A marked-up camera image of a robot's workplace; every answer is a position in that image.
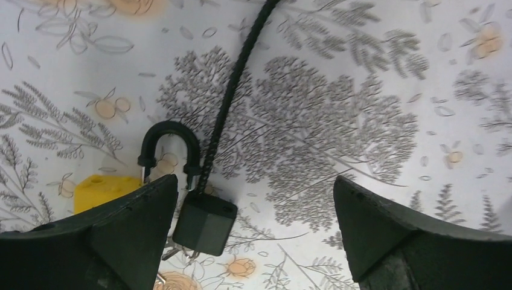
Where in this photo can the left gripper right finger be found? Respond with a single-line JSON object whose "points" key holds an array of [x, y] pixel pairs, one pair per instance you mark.
{"points": [[390, 246]]}

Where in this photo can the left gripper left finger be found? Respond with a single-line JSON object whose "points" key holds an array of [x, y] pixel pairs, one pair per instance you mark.
{"points": [[117, 245]]}

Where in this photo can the yellow padlock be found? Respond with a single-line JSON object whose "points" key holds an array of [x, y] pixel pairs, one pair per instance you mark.
{"points": [[97, 190]]}

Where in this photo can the small black padlock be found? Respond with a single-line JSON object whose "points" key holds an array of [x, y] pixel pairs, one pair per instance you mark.
{"points": [[205, 223]]}

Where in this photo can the floral table mat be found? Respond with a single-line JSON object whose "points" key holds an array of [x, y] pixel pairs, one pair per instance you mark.
{"points": [[410, 99]]}

